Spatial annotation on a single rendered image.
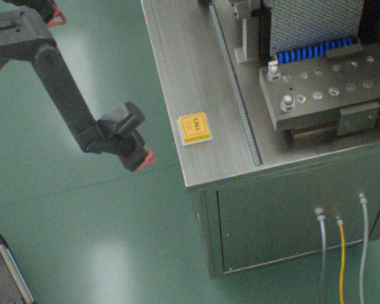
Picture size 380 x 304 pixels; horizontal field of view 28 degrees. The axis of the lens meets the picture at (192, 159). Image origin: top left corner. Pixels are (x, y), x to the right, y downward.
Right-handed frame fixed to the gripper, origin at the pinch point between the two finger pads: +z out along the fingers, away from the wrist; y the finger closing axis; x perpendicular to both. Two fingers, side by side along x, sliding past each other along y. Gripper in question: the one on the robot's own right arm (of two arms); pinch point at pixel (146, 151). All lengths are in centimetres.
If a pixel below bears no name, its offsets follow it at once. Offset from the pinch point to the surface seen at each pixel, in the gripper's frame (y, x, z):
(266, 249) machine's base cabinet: -14, 14, 81
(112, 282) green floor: 13, 70, 81
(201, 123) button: 5.9, -9.9, 19.7
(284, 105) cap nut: -7.4, -31.0, 17.1
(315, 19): 5, -50, 18
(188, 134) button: 4.7, -5.8, 17.4
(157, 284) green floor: 4, 58, 87
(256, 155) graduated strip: -9.0, -15.6, 25.7
